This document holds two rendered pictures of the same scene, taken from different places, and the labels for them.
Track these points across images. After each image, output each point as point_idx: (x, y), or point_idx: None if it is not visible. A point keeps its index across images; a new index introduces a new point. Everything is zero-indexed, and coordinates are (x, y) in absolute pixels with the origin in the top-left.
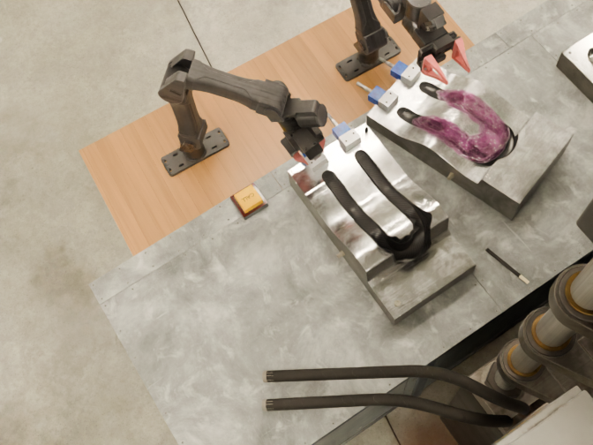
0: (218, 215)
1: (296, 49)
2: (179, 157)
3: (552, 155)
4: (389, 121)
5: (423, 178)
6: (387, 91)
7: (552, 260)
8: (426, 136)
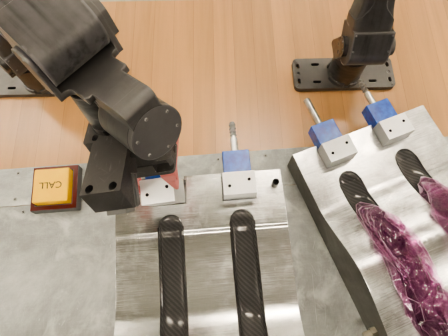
0: (7, 185)
1: (257, 15)
2: (17, 77)
3: None
4: (321, 184)
5: (324, 300)
6: (344, 137)
7: None
8: (367, 249)
